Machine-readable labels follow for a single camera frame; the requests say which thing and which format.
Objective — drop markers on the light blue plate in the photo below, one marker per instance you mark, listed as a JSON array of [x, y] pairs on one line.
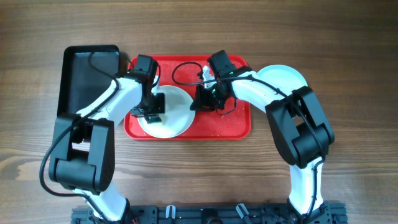
[[283, 77]]

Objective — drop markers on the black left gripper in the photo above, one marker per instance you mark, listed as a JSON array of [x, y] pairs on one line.
[[162, 107]]

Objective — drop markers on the red plastic tray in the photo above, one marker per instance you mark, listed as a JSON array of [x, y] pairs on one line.
[[206, 125]]

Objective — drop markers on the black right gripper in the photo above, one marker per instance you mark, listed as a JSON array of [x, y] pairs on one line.
[[202, 102]]

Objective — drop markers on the white plate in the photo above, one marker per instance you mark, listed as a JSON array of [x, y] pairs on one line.
[[177, 117]]

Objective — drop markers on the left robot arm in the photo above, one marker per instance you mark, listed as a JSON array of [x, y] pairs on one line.
[[81, 160]]

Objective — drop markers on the black plastic tray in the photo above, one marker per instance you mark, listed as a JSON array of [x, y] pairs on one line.
[[86, 72]]

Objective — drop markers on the green yellow sponge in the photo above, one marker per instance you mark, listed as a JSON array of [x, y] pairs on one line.
[[152, 118]]

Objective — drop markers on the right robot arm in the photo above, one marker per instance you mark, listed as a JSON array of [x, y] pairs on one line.
[[300, 130]]

